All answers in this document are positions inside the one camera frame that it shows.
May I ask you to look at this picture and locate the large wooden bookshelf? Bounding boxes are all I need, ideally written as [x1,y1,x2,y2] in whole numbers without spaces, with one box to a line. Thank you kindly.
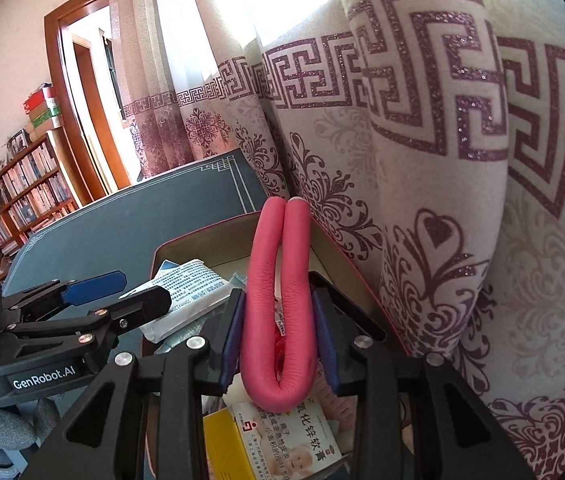
[0,130,83,281]

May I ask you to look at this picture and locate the red cardboard box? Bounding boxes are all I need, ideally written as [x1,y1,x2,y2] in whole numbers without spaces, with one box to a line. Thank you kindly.
[141,210,415,480]

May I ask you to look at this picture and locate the patterned pink curtain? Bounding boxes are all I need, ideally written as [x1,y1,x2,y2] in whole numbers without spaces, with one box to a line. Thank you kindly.
[110,0,565,480]

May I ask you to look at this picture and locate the white text-printed packet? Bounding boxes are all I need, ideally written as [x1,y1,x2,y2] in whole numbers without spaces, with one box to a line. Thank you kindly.
[120,259,233,343]

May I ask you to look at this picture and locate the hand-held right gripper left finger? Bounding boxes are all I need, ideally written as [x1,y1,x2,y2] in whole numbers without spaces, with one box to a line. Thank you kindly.
[27,289,247,480]

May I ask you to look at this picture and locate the pink foam bendy curler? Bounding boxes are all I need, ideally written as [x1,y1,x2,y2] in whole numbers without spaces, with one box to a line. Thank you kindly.
[240,197,315,411]

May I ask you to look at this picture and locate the yellow white ointment box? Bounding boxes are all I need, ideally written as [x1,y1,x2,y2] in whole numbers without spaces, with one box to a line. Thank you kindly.
[204,395,355,480]

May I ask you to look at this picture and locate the wooden door frame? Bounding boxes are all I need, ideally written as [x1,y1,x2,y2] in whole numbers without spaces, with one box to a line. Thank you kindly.
[45,0,136,196]

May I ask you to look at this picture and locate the stacked boxes on bookshelf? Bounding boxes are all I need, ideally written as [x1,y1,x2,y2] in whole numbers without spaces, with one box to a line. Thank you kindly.
[22,87,66,131]

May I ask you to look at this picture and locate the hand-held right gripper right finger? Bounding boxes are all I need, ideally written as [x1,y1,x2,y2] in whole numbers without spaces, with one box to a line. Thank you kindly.
[307,271,535,480]

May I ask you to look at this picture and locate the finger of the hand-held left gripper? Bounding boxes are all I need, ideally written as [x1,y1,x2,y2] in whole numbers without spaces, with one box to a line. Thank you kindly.
[12,287,172,356]
[5,270,128,318]

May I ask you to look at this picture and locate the person's left hand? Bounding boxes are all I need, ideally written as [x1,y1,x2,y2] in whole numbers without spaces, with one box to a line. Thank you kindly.
[0,400,60,466]

